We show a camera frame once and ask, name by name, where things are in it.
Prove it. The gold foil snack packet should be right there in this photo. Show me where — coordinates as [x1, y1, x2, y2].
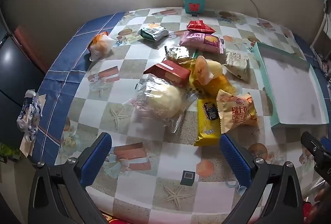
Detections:
[164, 46, 190, 63]

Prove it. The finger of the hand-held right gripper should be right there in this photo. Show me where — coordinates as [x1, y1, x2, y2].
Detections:
[301, 131, 331, 175]
[321, 137, 331, 156]

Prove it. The yellow snack packet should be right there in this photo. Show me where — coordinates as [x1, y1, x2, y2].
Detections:
[194, 98, 221, 147]

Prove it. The green and white snack packet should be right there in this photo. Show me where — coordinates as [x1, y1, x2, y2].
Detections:
[138, 23, 168, 42]

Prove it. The round bread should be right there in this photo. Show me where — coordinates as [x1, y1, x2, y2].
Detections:
[121, 76, 198, 134]

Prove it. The orange bread packet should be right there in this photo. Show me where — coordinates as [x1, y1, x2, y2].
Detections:
[88, 32, 115, 61]

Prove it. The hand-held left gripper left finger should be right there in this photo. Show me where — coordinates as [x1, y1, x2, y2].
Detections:
[28, 132, 113, 224]

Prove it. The red snack packet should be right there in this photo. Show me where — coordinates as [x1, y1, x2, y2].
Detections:
[186, 20, 216, 35]

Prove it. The pink snack packet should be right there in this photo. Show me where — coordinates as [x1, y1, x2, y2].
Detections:
[179, 31, 224, 54]

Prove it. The red biscuit packet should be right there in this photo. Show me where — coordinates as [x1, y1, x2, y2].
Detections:
[143, 60, 191, 88]

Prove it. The orange cake roll packet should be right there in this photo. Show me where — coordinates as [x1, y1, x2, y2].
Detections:
[216, 89, 259, 134]

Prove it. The reddish brown board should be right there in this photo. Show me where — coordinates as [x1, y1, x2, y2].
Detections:
[14, 26, 48, 74]

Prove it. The crumpled white wrapper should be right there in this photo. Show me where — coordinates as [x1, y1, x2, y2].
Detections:
[16, 89, 47, 157]

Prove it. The dark glossy cabinet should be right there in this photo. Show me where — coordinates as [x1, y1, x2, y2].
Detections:
[0, 19, 46, 160]

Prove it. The teal rimmed cardboard box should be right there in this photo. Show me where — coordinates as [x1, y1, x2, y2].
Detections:
[252, 42, 331, 128]

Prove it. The grey and white snack packet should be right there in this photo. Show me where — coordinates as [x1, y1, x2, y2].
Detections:
[223, 51, 251, 81]

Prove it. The teal cube toy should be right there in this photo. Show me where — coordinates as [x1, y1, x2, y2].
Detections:
[182, 0, 205, 13]

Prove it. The blue plaid cloth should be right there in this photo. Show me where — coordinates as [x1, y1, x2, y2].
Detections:
[31, 11, 317, 165]

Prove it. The yellow jelly cup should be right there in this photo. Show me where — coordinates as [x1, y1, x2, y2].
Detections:
[194, 56, 224, 85]

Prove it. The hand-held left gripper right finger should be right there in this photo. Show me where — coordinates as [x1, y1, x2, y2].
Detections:
[219, 133, 303, 224]

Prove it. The clear orange snack packet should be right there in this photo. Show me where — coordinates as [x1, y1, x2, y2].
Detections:
[181, 57, 237, 97]

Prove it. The black cable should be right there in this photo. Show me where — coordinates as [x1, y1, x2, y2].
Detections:
[313, 45, 331, 76]

